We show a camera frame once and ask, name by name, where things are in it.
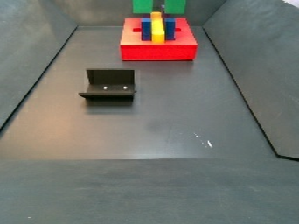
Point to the green U-shaped block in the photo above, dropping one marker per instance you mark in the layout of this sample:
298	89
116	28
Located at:
172	6

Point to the red base board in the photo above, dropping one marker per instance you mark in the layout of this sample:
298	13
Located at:
138	50

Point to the yellow long bar block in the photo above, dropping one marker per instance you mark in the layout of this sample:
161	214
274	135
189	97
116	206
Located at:
158	27

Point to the dark blue post block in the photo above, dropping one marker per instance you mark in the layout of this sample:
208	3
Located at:
146	29
170	28

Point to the black metal bracket holder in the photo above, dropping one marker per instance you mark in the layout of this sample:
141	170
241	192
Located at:
110	83

